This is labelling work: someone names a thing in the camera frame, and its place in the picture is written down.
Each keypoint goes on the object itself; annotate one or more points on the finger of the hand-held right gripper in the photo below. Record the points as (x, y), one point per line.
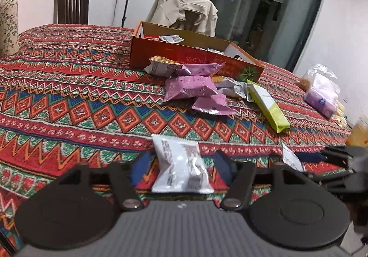
(310, 157)
(330, 178)

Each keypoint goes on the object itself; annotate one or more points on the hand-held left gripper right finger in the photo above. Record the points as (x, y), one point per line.
(222, 169)

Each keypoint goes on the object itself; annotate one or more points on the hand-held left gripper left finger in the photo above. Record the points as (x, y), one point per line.
(141, 169)

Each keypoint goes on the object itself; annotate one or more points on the green snack packet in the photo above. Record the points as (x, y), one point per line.
(268, 107)

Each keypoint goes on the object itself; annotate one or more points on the orange white snack packet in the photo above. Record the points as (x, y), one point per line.
(230, 88)

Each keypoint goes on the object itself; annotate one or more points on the purple snack packet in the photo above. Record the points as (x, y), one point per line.
(187, 87)
(212, 104)
(201, 69)

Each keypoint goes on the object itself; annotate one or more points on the golden brown snack packet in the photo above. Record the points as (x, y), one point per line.
(161, 68)

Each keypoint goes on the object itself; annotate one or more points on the red cardboard box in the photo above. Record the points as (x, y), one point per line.
(201, 58)

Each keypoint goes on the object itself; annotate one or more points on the red snack packet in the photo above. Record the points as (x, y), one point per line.
(151, 37)

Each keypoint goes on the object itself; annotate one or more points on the silver snack packet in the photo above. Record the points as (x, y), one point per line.
(174, 39)

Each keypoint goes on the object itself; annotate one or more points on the clear bag of crackers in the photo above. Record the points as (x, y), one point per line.
(340, 114)

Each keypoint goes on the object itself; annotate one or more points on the purple tissue pack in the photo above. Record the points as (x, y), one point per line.
(322, 95)

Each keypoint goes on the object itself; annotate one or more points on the red patterned tablecloth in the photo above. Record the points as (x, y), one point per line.
(86, 107)

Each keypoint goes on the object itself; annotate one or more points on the sliding glass door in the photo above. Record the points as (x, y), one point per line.
(299, 15)

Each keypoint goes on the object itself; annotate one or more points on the brown wooden chair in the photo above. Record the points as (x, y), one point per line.
(192, 18)

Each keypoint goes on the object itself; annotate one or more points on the beige jacket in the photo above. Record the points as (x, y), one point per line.
(172, 6)

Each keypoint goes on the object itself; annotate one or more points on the dark wooden chair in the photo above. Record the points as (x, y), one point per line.
(73, 0)

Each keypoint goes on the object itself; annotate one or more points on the floral ceramic vase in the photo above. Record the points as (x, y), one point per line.
(8, 23)

